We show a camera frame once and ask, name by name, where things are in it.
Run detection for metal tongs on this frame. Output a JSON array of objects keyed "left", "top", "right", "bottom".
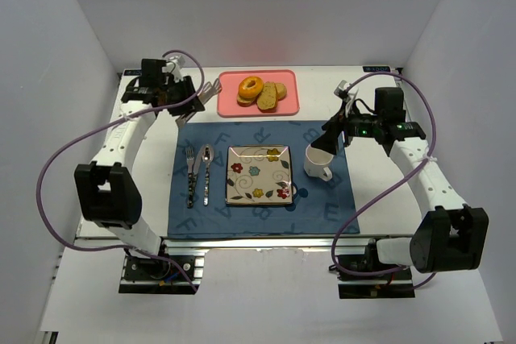
[{"left": 176, "top": 78, "right": 222, "bottom": 129}]

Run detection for seeded bread slice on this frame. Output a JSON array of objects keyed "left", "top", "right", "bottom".
[
  {"left": 256, "top": 82, "right": 278, "bottom": 111},
  {"left": 236, "top": 94, "right": 256, "bottom": 107}
]

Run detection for orange bagel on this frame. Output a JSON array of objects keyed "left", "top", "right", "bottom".
[{"left": 238, "top": 76, "right": 264, "bottom": 100}]

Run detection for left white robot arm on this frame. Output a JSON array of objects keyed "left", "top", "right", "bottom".
[{"left": 74, "top": 51, "right": 205, "bottom": 255}]

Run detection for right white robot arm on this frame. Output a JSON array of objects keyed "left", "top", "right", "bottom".
[{"left": 312, "top": 84, "right": 489, "bottom": 276}]

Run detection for small bread roll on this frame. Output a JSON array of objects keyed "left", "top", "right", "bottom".
[{"left": 275, "top": 82, "right": 287, "bottom": 101}]

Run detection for seeded bread slice on tray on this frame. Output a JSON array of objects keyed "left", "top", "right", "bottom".
[{"left": 236, "top": 94, "right": 256, "bottom": 107}]

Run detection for white ceramic mug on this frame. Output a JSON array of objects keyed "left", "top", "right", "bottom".
[{"left": 304, "top": 145, "right": 334, "bottom": 181}]

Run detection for pink plastic tray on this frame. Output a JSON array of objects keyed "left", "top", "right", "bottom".
[{"left": 217, "top": 69, "right": 300, "bottom": 118}]

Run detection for blue lettered placemat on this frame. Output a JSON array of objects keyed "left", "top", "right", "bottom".
[{"left": 167, "top": 121, "right": 356, "bottom": 239}]

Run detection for floral square plate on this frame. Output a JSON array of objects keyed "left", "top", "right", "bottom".
[{"left": 226, "top": 145, "right": 293, "bottom": 206}]

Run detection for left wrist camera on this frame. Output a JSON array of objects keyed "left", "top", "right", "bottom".
[{"left": 164, "top": 54, "right": 185, "bottom": 81}]

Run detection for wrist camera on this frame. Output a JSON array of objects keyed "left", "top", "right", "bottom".
[
  {"left": 164, "top": 54, "right": 185, "bottom": 81},
  {"left": 334, "top": 80, "right": 357, "bottom": 114}
]

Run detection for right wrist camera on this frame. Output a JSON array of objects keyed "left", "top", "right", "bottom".
[{"left": 334, "top": 80, "right": 357, "bottom": 114}]

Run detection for steel fork black handle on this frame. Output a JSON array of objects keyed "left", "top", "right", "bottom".
[{"left": 185, "top": 147, "right": 194, "bottom": 209}]

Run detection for steel knife black handle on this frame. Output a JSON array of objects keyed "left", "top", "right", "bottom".
[{"left": 192, "top": 149, "right": 203, "bottom": 194}]

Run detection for steel spoon black handle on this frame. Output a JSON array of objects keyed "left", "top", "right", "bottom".
[{"left": 203, "top": 144, "right": 214, "bottom": 206}]

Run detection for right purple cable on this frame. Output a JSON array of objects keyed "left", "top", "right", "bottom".
[{"left": 331, "top": 72, "right": 435, "bottom": 292}]

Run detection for aluminium table frame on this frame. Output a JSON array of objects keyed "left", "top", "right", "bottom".
[{"left": 119, "top": 236, "right": 415, "bottom": 300}]

